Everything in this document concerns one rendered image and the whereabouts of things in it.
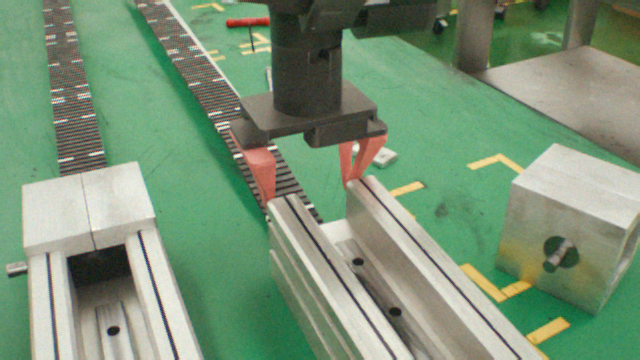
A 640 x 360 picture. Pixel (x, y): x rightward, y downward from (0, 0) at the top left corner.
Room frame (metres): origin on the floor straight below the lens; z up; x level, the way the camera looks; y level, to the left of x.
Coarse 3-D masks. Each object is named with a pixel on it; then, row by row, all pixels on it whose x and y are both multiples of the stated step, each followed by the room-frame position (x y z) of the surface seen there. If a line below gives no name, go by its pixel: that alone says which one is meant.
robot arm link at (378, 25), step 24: (312, 0) 0.38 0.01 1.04; (336, 0) 0.38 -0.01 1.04; (360, 0) 0.39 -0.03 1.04; (384, 0) 0.43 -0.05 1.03; (408, 0) 0.45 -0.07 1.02; (432, 0) 0.46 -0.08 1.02; (312, 24) 0.40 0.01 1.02; (336, 24) 0.41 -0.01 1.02; (384, 24) 0.45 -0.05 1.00; (408, 24) 0.46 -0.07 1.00; (432, 24) 0.46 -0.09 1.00
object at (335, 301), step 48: (384, 192) 0.42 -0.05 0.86; (288, 240) 0.37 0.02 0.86; (336, 240) 0.41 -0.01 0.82; (384, 240) 0.38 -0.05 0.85; (432, 240) 0.36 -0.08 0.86; (288, 288) 0.37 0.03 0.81; (336, 288) 0.31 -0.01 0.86; (384, 288) 0.34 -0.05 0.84; (432, 288) 0.31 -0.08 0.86; (336, 336) 0.28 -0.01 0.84; (384, 336) 0.26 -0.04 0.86; (432, 336) 0.30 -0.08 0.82; (480, 336) 0.26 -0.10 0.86
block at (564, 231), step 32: (544, 160) 0.46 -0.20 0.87; (576, 160) 0.46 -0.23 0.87; (512, 192) 0.42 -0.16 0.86; (544, 192) 0.41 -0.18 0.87; (576, 192) 0.41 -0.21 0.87; (608, 192) 0.41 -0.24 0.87; (512, 224) 0.42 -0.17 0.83; (544, 224) 0.40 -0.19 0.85; (576, 224) 0.38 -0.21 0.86; (608, 224) 0.37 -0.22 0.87; (512, 256) 0.41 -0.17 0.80; (544, 256) 0.40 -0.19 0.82; (576, 256) 0.38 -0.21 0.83; (608, 256) 0.36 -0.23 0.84; (544, 288) 0.39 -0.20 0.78; (576, 288) 0.37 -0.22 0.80; (608, 288) 0.37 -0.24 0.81
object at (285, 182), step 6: (276, 180) 0.54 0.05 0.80; (282, 180) 0.54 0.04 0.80; (288, 180) 0.54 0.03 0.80; (294, 180) 0.54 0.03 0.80; (252, 186) 0.53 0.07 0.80; (276, 186) 0.53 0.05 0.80; (282, 186) 0.53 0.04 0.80; (288, 186) 0.53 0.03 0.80; (294, 186) 0.53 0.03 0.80; (252, 192) 0.52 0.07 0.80; (258, 192) 0.52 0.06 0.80
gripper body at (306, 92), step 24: (336, 48) 0.44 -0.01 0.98; (288, 72) 0.44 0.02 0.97; (312, 72) 0.43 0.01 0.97; (336, 72) 0.44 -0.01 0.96; (264, 96) 0.47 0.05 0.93; (288, 96) 0.44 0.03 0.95; (312, 96) 0.43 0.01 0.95; (336, 96) 0.44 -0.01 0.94; (360, 96) 0.47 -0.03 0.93; (264, 120) 0.43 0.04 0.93; (288, 120) 0.43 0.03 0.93; (312, 120) 0.43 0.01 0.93; (336, 120) 0.44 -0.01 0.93
